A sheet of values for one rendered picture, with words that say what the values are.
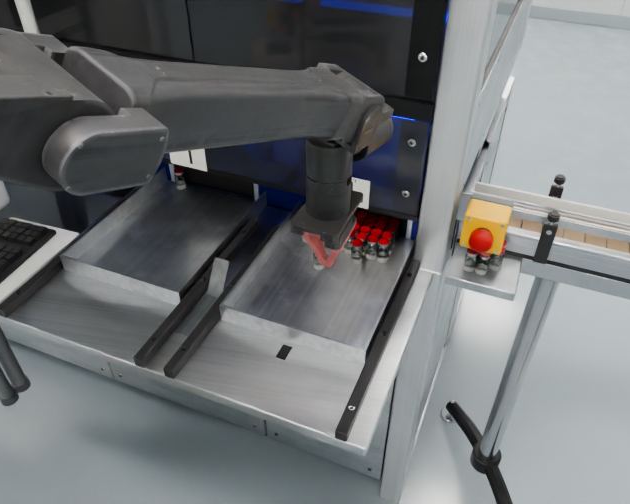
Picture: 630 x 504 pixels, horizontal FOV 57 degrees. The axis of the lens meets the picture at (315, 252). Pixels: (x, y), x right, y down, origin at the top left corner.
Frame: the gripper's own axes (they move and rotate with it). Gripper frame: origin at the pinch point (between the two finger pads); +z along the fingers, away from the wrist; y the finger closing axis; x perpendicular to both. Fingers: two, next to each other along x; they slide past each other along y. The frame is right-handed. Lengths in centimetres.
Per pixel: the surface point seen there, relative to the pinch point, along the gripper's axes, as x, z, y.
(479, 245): -18.7, 8.3, 22.6
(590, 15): -45, 103, 484
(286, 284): 12.5, 19.9, 12.4
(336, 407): -5.5, 19.8, -8.9
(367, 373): -8.1, 17.8, -2.7
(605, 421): -68, 108, 78
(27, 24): 65, -18, 19
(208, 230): 34.1, 20.2, 21.1
